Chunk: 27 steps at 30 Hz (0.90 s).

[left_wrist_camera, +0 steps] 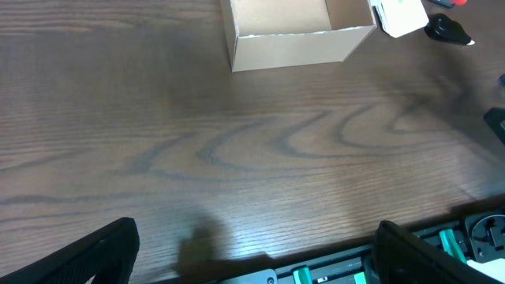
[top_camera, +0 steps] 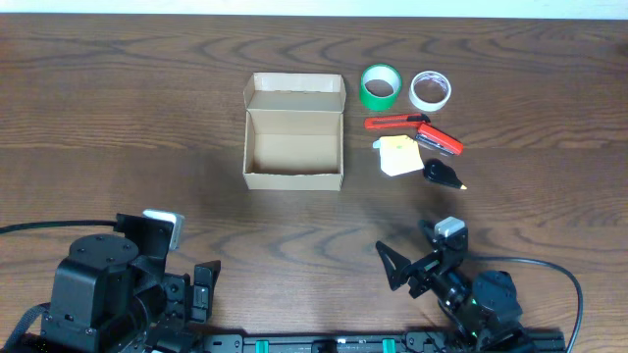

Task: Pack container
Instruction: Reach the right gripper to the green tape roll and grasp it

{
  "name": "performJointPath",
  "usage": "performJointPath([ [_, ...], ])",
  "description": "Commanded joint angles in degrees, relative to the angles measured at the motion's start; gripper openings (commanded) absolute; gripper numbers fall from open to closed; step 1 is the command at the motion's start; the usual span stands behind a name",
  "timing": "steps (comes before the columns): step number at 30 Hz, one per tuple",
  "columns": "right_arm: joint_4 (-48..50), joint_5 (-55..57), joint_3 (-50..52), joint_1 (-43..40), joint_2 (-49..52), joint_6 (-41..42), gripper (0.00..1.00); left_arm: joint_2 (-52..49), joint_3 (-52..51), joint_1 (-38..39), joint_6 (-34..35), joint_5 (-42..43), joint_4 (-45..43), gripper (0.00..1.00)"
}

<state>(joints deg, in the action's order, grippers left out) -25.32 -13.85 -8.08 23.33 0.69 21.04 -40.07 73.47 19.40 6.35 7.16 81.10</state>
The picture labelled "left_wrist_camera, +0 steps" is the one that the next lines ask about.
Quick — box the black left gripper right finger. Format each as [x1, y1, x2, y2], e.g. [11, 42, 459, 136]
[372, 220, 499, 284]

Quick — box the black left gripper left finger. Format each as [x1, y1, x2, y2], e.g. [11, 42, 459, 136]
[1, 217, 140, 284]

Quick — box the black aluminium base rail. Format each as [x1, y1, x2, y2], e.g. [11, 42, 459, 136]
[173, 207, 504, 284]

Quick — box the brown cardboard box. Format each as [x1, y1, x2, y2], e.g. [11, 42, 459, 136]
[220, 0, 376, 72]

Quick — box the yellow white sticky note pad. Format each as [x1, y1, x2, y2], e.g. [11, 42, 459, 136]
[370, 0, 428, 38]

